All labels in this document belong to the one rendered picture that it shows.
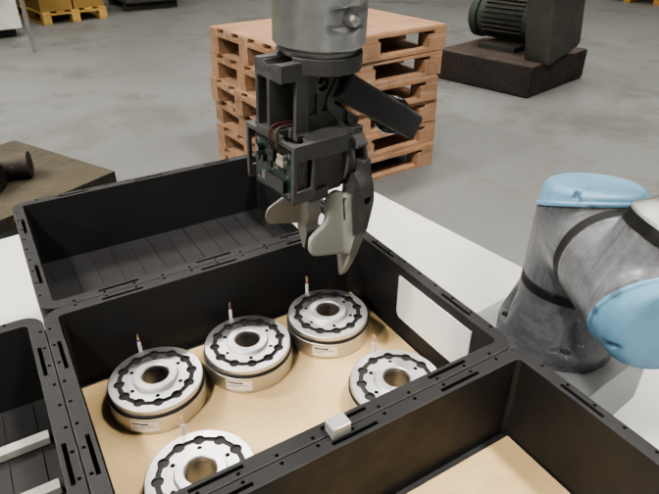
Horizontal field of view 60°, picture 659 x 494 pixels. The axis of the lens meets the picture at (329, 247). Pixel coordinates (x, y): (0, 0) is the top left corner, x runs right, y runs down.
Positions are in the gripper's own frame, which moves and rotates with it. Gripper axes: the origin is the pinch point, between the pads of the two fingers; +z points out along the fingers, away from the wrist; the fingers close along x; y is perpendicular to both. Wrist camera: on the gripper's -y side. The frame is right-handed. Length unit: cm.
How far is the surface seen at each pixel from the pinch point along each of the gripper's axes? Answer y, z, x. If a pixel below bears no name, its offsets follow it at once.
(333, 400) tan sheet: 2.1, 17.3, 4.4
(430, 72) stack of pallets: -206, 54, -164
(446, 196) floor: -185, 105, -124
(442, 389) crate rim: -0.3, 6.9, 16.3
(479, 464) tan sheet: -3.7, 16.5, 20.0
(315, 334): -0.9, 14.5, -2.9
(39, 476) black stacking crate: 30.4, 18.3, -6.1
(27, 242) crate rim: 21.5, 9.5, -34.7
